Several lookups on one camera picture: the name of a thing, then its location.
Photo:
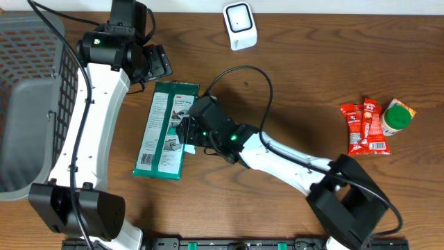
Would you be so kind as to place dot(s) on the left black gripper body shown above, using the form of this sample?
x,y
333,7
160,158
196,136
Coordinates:
x,y
157,64

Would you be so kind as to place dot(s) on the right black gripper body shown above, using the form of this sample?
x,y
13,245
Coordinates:
x,y
194,135

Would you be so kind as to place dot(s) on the red stick sachet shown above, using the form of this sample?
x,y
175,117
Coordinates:
x,y
369,108

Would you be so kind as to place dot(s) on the red snack bag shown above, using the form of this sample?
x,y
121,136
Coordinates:
x,y
377,144

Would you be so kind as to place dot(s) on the green lid jar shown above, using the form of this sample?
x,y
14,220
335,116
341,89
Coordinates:
x,y
394,119

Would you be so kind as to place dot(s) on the small orange box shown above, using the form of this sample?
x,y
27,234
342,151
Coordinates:
x,y
396,102

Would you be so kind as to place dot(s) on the light green wipes pack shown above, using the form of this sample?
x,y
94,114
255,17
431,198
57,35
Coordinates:
x,y
189,149

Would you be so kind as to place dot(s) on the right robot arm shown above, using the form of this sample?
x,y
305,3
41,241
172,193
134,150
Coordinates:
x,y
344,198

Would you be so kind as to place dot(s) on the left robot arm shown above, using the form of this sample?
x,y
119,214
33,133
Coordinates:
x,y
75,200

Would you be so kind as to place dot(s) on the white barcode scanner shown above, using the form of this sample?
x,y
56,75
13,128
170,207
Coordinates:
x,y
240,25

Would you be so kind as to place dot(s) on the grey plastic mesh basket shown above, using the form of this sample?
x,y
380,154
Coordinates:
x,y
39,83

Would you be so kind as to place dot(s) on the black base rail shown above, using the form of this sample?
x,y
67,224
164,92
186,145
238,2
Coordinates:
x,y
296,244

